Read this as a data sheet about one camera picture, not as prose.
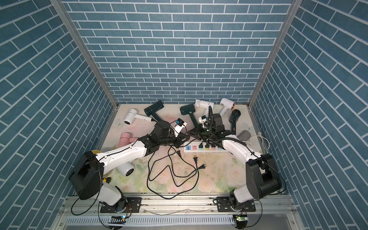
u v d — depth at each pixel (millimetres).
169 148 893
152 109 1118
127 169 800
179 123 707
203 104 1160
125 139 937
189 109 1123
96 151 476
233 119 1050
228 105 1163
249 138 990
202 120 808
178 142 727
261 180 434
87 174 427
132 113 1081
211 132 679
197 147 934
